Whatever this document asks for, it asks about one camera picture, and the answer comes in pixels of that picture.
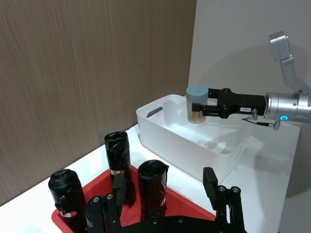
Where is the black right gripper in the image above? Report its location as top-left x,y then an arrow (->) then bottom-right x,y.
191,88 -> 267,120

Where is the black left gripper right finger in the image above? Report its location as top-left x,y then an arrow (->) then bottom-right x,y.
203,167 -> 248,233

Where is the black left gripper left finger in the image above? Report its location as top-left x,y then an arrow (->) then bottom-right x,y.
90,173 -> 126,233

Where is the toothpick jar with grey lid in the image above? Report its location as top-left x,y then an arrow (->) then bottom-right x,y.
186,84 -> 210,124

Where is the red plastic bin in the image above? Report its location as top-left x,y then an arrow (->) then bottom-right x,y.
51,163 -> 217,233

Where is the white plastic bin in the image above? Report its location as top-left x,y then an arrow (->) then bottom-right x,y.
136,94 -> 246,183

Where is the thin dark gripper cable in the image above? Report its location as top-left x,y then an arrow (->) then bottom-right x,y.
241,109 -> 281,130

